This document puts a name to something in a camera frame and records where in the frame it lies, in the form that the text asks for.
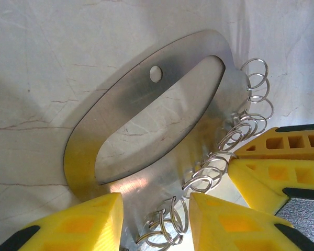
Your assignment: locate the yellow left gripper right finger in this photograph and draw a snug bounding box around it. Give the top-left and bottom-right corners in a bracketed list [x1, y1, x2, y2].
[189, 192, 314, 251]

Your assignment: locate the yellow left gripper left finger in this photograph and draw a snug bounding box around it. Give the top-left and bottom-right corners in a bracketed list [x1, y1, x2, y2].
[0, 192, 124, 251]

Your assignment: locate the steel key holder with rings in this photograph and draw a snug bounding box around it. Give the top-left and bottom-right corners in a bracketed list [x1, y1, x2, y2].
[63, 29, 275, 248]

